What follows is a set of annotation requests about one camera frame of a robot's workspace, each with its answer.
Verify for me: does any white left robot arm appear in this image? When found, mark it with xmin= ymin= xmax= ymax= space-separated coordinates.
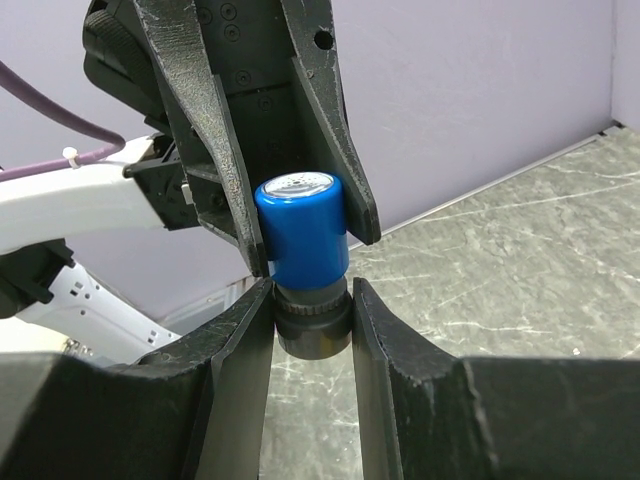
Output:
xmin=1 ymin=1 xmax=381 ymax=363

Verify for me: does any blue grey cylinder cap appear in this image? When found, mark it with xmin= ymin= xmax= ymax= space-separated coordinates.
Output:
xmin=254 ymin=171 xmax=352 ymax=360

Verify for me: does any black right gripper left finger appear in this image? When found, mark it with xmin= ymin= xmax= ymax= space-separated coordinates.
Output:
xmin=1 ymin=280 xmax=274 ymax=479

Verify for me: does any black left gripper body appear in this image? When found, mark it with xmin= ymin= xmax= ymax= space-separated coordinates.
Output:
xmin=82 ymin=1 xmax=320 ymax=250

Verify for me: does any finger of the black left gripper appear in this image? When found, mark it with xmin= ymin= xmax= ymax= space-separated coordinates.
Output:
xmin=281 ymin=1 xmax=381 ymax=245
xmin=134 ymin=1 xmax=269 ymax=277

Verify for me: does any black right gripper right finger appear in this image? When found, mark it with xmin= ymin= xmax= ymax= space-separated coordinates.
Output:
xmin=353 ymin=278 xmax=639 ymax=479

